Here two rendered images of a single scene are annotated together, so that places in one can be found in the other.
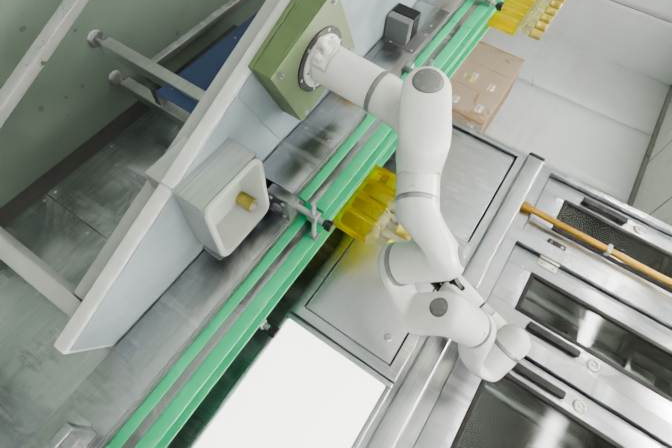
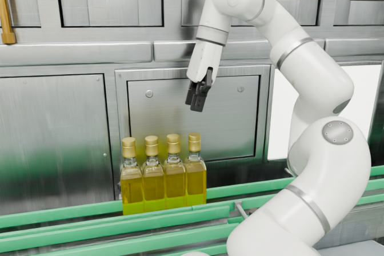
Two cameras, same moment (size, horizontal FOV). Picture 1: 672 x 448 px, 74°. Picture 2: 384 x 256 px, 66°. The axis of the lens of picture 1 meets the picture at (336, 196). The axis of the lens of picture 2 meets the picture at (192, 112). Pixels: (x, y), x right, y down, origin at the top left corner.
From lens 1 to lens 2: 0.84 m
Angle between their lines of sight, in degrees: 40
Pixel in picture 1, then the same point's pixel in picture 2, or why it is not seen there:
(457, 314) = (350, 89)
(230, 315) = not seen: hidden behind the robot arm
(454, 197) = (59, 112)
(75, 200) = not seen: outside the picture
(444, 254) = (368, 155)
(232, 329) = not seen: hidden behind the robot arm
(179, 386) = (372, 191)
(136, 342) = (366, 232)
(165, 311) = (343, 236)
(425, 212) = (343, 206)
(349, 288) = (222, 139)
